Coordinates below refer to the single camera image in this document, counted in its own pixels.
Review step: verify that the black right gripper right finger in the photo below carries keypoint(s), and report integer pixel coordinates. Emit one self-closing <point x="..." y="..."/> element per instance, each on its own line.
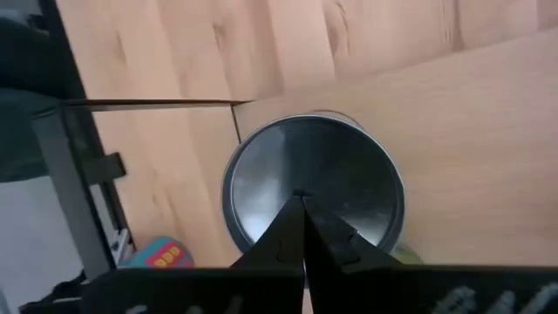
<point x="331" y="248"/>

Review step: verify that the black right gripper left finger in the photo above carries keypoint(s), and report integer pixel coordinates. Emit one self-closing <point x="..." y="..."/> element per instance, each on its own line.
<point x="283" y="248"/>

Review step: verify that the green pear label can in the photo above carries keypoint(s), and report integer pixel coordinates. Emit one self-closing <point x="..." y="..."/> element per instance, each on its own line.
<point x="407" y="257"/>

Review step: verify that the green can with red swirl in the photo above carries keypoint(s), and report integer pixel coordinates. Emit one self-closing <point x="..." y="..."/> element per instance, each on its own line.
<point x="314" y="152"/>

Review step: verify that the teal can with pink label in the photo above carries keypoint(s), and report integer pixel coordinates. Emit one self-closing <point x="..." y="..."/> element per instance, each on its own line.
<point x="161" y="255"/>

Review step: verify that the wooden shelf board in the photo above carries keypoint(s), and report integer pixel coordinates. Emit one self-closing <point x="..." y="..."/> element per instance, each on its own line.
<point x="479" y="152"/>

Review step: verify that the dark chair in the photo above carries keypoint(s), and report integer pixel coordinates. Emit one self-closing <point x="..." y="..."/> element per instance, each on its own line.
<point x="26" y="131"/>

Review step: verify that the black table rail frame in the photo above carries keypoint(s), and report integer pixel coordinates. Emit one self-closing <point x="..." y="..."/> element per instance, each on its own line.
<point x="67" y="174"/>

